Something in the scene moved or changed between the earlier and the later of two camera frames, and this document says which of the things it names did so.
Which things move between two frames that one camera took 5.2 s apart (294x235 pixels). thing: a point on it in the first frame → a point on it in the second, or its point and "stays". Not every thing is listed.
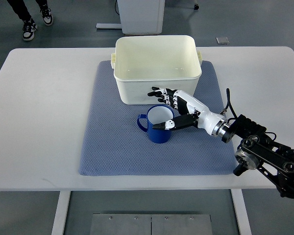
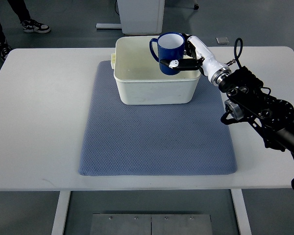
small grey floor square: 222,40 stays
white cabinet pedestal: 138,17 stays
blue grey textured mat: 113,146 stays
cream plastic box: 141,62 stays
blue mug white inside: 157,114 → 171,46
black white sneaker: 45,11 → 4,48
